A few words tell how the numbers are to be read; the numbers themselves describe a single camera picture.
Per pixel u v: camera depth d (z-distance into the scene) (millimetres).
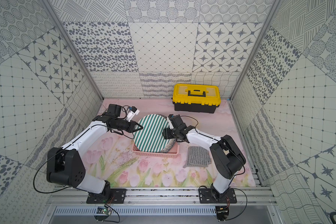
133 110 766
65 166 430
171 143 909
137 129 812
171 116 838
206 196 732
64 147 457
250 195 762
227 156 467
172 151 900
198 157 878
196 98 987
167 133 800
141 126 822
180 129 699
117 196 734
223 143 510
